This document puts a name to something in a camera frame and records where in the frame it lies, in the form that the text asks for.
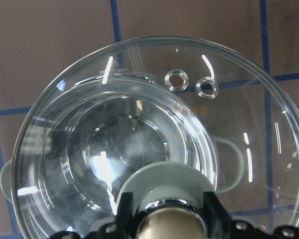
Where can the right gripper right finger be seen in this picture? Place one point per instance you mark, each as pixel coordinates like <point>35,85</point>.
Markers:
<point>220,225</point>

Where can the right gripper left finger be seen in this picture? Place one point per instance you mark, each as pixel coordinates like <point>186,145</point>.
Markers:
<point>124,226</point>

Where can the glass pot lid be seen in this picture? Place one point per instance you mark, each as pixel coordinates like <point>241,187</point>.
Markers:
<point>238,101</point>

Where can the pale green electric pot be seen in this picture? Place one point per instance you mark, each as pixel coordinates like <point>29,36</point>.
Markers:
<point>73,155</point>

